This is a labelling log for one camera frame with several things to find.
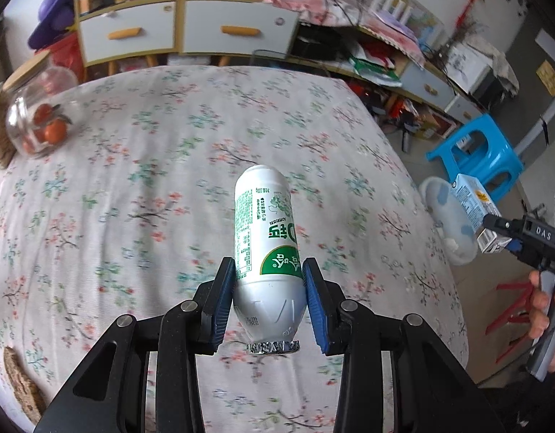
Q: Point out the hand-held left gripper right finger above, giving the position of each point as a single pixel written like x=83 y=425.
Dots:
x=315 y=306

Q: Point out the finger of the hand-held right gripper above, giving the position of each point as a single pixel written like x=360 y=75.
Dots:
x=500 y=224
x=514 y=246

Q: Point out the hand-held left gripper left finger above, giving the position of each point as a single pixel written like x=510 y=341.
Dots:
x=223 y=306

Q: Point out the light blue drink carton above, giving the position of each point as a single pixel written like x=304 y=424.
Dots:
x=473 y=203

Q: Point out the white green plastic bottle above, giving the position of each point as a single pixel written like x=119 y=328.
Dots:
x=263 y=234

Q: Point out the person's right hand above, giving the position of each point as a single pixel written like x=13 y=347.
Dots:
x=539 y=306

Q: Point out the blue plastic stool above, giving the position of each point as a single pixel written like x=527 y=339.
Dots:
x=480 y=144

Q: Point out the floral tablecloth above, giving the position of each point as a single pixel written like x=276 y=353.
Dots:
x=146 y=189

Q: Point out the wooden desk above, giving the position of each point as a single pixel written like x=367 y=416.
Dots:
x=421 y=81

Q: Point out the green plastic bag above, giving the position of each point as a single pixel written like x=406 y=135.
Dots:
x=376 y=72

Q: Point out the brown woven mat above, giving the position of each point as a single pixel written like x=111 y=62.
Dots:
x=22 y=383

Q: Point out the small orange fruit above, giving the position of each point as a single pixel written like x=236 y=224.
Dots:
x=45 y=112
x=56 y=131

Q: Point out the clear glass jar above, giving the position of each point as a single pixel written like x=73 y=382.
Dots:
x=56 y=90

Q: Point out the red bag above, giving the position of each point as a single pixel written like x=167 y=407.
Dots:
x=69 y=56

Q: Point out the plain white drawer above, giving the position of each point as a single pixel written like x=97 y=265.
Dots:
x=124 y=18

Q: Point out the pink cloth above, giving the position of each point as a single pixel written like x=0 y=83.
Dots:
x=291 y=0

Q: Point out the purple hat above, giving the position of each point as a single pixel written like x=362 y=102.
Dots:
x=51 y=13

